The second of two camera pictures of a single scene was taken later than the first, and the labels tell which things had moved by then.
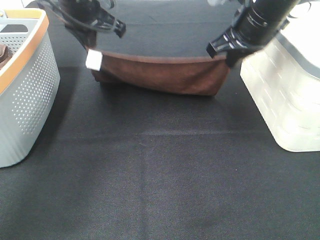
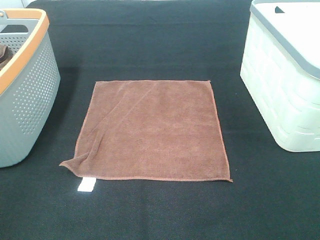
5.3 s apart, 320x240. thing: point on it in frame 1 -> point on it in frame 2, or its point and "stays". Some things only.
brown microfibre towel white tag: [196, 75] -> [161, 129]
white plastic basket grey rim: [284, 80] stays
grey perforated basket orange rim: [30, 83] stays
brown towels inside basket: [4, 57] stays
